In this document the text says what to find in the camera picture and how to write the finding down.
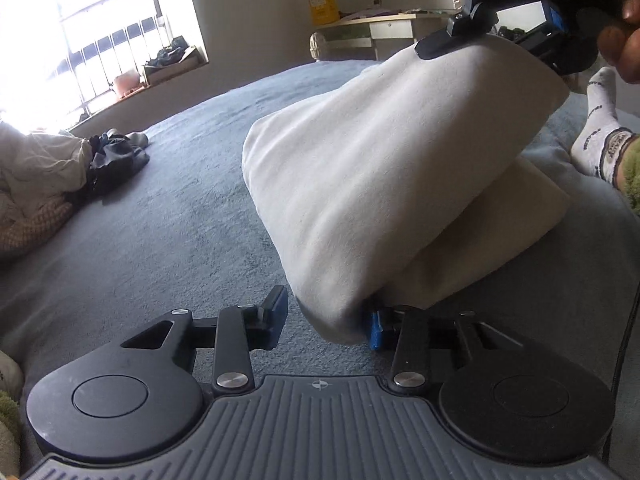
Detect beige zip hoodie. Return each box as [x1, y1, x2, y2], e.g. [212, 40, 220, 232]
[242, 36, 568, 344]

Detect dark clothes on windowsill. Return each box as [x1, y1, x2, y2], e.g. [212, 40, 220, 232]
[143, 36, 202, 86]

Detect person right hand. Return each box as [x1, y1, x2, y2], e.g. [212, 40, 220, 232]
[598, 0, 640, 84]

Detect cream side desk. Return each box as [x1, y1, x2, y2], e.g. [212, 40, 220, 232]
[314, 10, 456, 61]

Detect grey-blue bed blanket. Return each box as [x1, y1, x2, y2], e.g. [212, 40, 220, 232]
[0, 58, 640, 478]

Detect yellow box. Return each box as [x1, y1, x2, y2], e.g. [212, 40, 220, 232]
[307, 0, 340, 26]

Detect white printed sock foot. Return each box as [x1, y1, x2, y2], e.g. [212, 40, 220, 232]
[570, 66, 638, 188]

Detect dark furry garment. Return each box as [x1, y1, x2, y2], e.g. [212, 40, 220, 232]
[87, 129, 150, 196]

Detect checked pink cloth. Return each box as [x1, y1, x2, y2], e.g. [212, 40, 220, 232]
[1, 195, 74, 262]

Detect pale beige crumpled garment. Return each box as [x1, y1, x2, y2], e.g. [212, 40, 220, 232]
[1, 122, 92, 218]

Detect cream bed post knob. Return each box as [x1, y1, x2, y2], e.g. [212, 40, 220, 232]
[309, 32, 330, 62]

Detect black cable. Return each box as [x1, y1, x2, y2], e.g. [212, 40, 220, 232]
[602, 284, 640, 466]

